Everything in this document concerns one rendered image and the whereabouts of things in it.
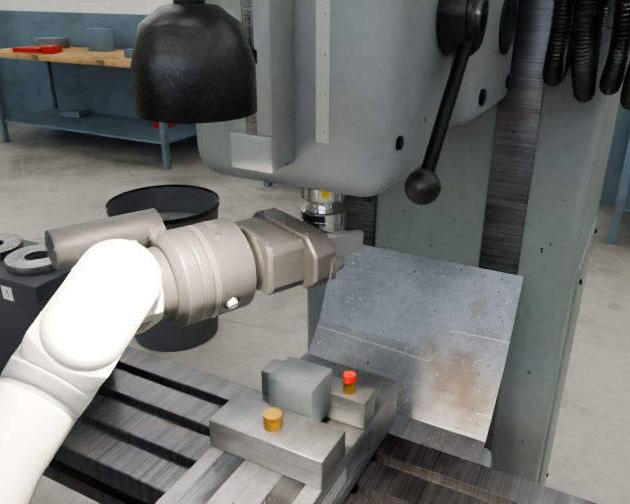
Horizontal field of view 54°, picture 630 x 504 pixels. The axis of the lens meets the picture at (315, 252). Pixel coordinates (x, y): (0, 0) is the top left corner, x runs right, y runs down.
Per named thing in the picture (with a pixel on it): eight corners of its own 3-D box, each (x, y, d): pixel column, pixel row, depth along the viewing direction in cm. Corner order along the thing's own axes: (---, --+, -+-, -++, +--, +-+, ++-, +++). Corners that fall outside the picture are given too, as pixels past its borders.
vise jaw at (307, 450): (321, 491, 67) (322, 462, 65) (210, 446, 73) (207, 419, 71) (345, 457, 71) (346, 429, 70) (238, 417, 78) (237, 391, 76)
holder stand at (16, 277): (57, 398, 93) (32, 279, 85) (-41, 362, 102) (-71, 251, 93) (113, 358, 103) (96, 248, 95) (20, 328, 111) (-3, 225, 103)
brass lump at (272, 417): (276, 434, 69) (275, 422, 68) (259, 428, 70) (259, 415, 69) (286, 423, 71) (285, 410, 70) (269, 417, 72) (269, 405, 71)
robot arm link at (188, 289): (229, 302, 52) (96, 344, 46) (191, 333, 61) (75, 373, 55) (182, 184, 54) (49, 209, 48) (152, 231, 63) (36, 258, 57)
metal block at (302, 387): (311, 433, 73) (311, 391, 70) (268, 417, 75) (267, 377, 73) (331, 408, 77) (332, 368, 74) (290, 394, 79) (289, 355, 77)
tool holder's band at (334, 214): (348, 222, 62) (348, 213, 62) (301, 224, 62) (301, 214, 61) (342, 207, 66) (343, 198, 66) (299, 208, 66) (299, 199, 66)
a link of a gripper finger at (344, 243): (358, 251, 66) (311, 265, 62) (359, 223, 64) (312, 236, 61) (368, 256, 65) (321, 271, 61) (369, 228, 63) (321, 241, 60)
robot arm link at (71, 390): (178, 265, 50) (85, 413, 43) (151, 297, 57) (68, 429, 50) (108, 220, 49) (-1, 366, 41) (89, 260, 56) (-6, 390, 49)
